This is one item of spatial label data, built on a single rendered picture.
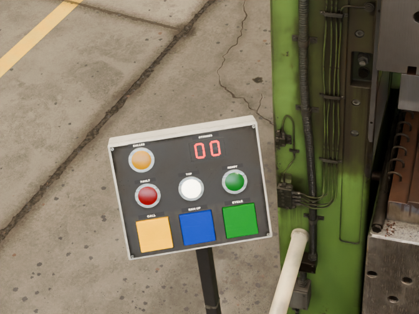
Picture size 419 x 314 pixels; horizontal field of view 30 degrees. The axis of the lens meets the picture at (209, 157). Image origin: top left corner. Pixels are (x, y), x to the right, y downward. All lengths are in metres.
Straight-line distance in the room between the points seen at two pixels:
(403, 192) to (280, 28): 0.49
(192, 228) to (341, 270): 0.70
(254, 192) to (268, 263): 1.22
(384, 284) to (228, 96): 1.83
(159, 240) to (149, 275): 1.21
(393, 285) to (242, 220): 0.46
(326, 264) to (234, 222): 0.62
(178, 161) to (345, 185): 0.53
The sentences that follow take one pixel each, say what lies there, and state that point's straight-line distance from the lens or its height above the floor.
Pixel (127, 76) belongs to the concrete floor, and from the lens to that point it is 3.88.
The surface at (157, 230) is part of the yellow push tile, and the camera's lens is 1.80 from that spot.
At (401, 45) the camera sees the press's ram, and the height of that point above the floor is 1.44.
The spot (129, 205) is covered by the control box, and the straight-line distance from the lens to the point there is 1.79.
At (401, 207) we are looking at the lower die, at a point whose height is 0.97.
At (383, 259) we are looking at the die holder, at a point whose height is 0.83.
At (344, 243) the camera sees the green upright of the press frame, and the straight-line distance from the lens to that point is 2.27.
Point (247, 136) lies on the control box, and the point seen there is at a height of 1.18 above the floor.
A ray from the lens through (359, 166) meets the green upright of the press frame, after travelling 2.03.
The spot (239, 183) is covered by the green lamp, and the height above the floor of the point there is 1.09.
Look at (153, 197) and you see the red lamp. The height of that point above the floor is 1.09.
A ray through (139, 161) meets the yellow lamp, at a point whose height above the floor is 1.16.
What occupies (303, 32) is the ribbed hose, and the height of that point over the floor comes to 1.35.
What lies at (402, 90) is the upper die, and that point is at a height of 1.32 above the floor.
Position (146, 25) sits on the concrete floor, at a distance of 4.20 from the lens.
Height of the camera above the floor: 2.39
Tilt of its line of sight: 45 degrees down
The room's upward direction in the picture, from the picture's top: 8 degrees counter-clockwise
